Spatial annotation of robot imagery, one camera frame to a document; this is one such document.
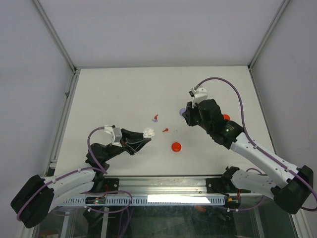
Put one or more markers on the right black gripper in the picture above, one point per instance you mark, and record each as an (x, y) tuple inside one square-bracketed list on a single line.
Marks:
[(187, 114)]

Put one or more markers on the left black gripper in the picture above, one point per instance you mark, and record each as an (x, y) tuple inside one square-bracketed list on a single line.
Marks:
[(132, 137)]

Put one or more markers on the purple charging case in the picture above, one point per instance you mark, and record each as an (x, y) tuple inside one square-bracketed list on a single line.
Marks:
[(182, 111)]

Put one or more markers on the white charging case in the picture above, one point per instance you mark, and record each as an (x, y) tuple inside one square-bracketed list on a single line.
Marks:
[(148, 133)]

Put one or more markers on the red charging case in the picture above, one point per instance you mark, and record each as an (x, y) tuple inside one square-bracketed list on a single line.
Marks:
[(176, 147), (226, 117)]

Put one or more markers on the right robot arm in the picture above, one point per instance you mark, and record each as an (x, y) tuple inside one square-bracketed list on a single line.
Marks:
[(286, 184)]

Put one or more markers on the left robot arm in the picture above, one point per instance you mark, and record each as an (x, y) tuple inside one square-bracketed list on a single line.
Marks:
[(40, 195)]

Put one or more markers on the small green-lit circuit board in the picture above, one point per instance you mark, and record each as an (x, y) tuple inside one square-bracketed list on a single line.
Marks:
[(96, 200)]

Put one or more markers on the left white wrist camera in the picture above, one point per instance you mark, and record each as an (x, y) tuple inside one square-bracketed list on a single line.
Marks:
[(115, 134)]

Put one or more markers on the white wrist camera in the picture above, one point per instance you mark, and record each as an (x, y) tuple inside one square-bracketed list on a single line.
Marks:
[(198, 95), (115, 134)]

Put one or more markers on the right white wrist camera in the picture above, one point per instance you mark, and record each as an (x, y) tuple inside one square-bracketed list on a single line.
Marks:
[(198, 95)]

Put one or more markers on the aluminium front rail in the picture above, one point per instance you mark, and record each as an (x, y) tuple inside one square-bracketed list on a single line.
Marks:
[(161, 184)]

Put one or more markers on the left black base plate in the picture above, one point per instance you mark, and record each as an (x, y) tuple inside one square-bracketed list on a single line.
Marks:
[(108, 184)]

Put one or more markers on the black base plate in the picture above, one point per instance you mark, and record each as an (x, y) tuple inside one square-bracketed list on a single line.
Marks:
[(214, 185), (108, 184)]

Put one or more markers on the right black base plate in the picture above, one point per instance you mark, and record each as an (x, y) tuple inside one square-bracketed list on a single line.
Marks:
[(214, 185)]

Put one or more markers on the slotted cable duct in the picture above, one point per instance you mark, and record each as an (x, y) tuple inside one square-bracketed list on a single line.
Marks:
[(150, 200)]

